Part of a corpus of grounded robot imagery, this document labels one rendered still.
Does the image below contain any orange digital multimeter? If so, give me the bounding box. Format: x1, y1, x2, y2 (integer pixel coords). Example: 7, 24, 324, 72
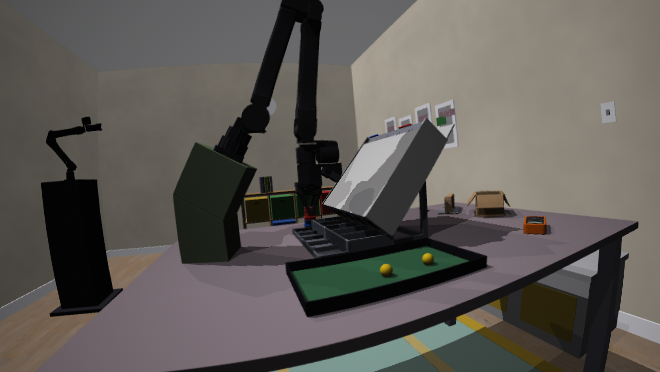
523, 216, 546, 234

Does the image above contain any yellow marble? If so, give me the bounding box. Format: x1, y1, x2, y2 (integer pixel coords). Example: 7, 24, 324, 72
422, 253, 434, 265
380, 264, 393, 277

